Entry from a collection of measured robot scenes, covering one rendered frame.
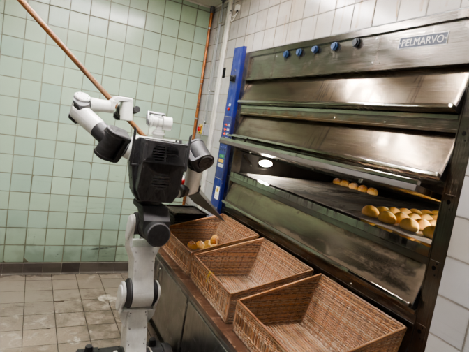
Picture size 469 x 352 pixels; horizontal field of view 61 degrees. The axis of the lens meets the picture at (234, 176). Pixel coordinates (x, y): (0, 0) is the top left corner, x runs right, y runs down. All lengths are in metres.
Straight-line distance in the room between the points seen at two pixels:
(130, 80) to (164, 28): 0.57
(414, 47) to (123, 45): 2.54
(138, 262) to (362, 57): 1.51
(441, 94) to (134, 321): 1.73
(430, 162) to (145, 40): 2.77
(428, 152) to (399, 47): 0.52
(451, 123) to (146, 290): 1.54
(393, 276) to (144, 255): 1.16
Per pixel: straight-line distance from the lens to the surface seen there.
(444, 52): 1.87
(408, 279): 1.84
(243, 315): 1.92
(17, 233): 3.87
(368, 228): 1.96
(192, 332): 2.35
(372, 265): 1.95
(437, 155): 1.76
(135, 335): 2.20
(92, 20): 3.78
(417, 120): 1.85
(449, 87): 1.80
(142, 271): 2.09
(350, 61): 2.25
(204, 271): 2.30
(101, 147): 1.96
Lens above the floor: 1.51
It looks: 7 degrees down
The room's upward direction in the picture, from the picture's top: 9 degrees clockwise
